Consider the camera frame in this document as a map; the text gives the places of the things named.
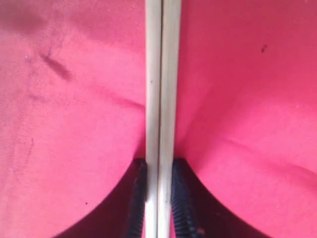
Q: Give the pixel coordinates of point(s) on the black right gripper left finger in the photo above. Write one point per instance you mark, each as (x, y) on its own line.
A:
(121, 213)

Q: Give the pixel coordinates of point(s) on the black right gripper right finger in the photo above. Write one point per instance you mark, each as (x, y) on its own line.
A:
(198, 214)

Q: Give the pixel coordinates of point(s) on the red scalloped table cloth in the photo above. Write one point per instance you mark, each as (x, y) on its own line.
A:
(72, 108)

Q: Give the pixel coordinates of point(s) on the bamboo chopstick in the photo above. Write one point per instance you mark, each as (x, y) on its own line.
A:
(168, 93)
(153, 9)

